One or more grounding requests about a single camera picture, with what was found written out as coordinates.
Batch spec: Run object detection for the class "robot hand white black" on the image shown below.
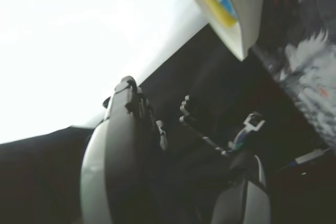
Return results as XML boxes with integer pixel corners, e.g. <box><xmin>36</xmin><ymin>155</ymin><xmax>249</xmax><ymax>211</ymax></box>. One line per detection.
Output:
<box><xmin>80</xmin><ymin>76</ymin><xmax>332</xmax><ymax>224</ymax></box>

